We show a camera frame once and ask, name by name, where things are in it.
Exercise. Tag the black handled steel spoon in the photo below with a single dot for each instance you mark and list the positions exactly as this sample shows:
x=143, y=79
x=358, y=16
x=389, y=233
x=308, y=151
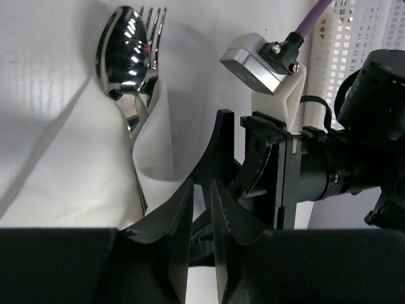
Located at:
x=122, y=56

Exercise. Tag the black handled steel fork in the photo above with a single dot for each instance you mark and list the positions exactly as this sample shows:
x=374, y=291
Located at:
x=154, y=26

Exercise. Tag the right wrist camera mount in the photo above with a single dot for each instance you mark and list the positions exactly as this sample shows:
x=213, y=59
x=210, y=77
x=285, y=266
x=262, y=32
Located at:
x=271, y=70

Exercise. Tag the white paper napkin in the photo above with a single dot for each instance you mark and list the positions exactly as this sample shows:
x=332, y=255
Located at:
x=87, y=170

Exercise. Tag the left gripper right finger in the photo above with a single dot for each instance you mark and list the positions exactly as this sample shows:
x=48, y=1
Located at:
x=257, y=264

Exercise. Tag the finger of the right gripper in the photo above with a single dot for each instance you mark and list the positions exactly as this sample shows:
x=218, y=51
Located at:
x=202, y=234

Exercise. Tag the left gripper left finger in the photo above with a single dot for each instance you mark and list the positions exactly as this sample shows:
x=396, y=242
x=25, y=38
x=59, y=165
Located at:
x=145, y=263

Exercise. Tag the white perforated plastic basket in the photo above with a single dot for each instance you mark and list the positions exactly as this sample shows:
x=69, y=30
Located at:
x=344, y=35

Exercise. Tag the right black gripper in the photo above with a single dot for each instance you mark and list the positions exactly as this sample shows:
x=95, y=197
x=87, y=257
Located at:
x=279, y=168

